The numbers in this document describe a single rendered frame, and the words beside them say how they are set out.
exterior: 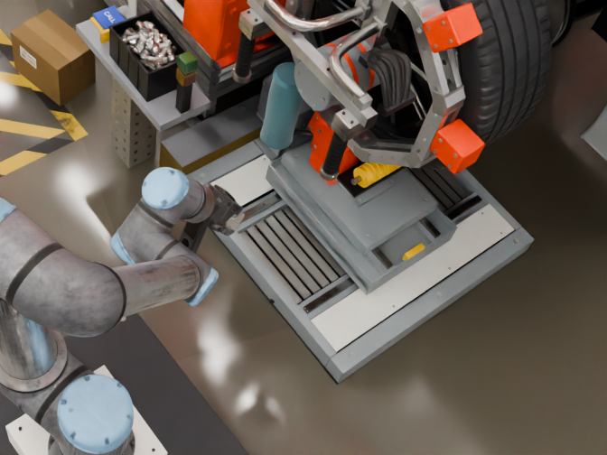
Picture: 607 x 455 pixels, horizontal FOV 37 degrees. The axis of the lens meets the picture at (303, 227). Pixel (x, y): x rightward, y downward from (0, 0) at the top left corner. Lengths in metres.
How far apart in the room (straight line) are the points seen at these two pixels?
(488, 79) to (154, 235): 0.80
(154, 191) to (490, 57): 0.77
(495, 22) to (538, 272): 1.23
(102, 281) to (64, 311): 0.07
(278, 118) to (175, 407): 0.77
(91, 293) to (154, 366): 0.95
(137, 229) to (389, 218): 1.02
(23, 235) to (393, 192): 1.60
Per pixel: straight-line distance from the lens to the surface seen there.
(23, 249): 1.39
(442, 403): 2.76
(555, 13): 2.48
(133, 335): 2.36
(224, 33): 2.53
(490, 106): 2.11
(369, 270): 2.72
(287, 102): 2.32
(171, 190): 1.90
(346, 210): 2.72
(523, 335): 2.96
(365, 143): 2.37
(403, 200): 2.79
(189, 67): 2.41
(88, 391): 1.92
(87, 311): 1.40
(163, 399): 2.29
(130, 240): 1.94
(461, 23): 1.96
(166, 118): 2.55
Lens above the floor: 2.43
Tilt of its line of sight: 56 degrees down
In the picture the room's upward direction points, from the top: 18 degrees clockwise
